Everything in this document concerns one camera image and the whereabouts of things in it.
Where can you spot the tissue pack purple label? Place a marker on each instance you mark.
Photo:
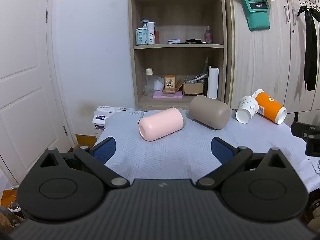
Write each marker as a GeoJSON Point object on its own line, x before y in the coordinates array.
{"type": "Point", "coordinates": [99, 122]}

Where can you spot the cardboard box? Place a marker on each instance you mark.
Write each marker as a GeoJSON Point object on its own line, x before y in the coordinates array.
{"type": "Point", "coordinates": [193, 89]}

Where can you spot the wooden floral box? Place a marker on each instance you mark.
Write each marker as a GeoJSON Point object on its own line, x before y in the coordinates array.
{"type": "Point", "coordinates": [169, 82]}

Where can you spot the white round tin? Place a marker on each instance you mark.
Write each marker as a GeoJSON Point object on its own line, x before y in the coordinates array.
{"type": "Point", "coordinates": [174, 41]}

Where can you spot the wooden wardrobe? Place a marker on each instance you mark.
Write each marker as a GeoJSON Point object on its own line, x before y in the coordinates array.
{"type": "Point", "coordinates": [262, 62]}

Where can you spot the red slim bottle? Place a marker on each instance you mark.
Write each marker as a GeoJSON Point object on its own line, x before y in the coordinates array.
{"type": "Point", "coordinates": [156, 37]}

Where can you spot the pink small bottle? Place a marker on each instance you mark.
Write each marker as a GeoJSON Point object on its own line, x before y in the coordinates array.
{"type": "Point", "coordinates": [208, 36]}

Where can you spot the white tall bottle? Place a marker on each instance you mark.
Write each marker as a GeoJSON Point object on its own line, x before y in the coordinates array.
{"type": "Point", "coordinates": [151, 34]}

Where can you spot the white paper roll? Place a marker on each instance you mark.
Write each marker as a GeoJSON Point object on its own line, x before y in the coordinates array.
{"type": "Point", "coordinates": [213, 83]}

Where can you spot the clear bottle white cap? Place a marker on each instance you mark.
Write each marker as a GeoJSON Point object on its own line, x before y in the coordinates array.
{"type": "Point", "coordinates": [149, 80]}

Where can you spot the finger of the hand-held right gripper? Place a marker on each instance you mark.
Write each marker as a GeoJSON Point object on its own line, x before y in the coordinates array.
{"type": "Point", "coordinates": [313, 146]}
{"type": "Point", "coordinates": [301, 129]}

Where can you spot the blue white pump bottle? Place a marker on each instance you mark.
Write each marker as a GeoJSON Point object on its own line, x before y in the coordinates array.
{"type": "Point", "coordinates": [141, 36]}

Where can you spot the black flat case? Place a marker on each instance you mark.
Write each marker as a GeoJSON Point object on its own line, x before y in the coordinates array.
{"type": "Point", "coordinates": [195, 40]}

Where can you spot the orange floor box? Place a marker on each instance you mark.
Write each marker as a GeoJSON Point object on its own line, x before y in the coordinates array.
{"type": "Point", "coordinates": [85, 141]}

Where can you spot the orange paper cup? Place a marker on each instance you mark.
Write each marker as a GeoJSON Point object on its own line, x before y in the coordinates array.
{"type": "Point", "coordinates": [271, 105]}

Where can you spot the pink cup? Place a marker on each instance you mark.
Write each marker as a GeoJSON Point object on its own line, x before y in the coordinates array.
{"type": "Point", "coordinates": [160, 124]}

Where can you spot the white door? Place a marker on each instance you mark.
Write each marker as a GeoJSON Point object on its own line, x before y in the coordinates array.
{"type": "Point", "coordinates": [22, 85]}

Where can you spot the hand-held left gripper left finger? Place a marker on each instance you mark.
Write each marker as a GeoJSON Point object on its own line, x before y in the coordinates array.
{"type": "Point", "coordinates": [105, 150]}

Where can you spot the teal pouch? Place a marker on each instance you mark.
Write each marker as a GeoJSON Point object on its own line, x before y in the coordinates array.
{"type": "Point", "coordinates": [256, 15]}

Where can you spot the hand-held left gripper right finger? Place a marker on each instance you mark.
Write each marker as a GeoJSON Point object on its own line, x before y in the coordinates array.
{"type": "Point", "coordinates": [222, 150]}

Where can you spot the white ceramic cup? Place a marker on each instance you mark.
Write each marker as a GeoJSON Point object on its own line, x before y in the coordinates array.
{"type": "Point", "coordinates": [159, 83]}

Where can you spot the black ribbon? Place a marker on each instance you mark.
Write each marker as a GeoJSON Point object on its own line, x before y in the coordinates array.
{"type": "Point", "coordinates": [310, 55]}

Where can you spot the white tissue pack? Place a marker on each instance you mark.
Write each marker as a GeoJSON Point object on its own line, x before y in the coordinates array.
{"type": "Point", "coordinates": [106, 110]}
{"type": "Point", "coordinates": [125, 109]}

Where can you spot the white floral paper cup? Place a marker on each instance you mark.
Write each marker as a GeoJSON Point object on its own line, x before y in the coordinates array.
{"type": "Point", "coordinates": [248, 108]}

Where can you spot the pale patterned tablecloth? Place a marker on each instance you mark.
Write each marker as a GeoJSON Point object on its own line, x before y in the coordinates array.
{"type": "Point", "coordinates": [175, 151]}

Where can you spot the pink flat box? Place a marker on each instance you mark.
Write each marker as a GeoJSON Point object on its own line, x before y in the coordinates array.
{"type": "Point", "coordinates": [167, 95]}

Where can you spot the taupe cup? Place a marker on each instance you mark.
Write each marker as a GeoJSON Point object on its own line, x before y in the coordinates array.
{"type": "Point", "coordinates": [210, 111]}

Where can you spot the wooden bookshelf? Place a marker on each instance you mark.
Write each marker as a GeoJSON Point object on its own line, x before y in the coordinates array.
{"type": "Point", "coordinates": [178, 46]}

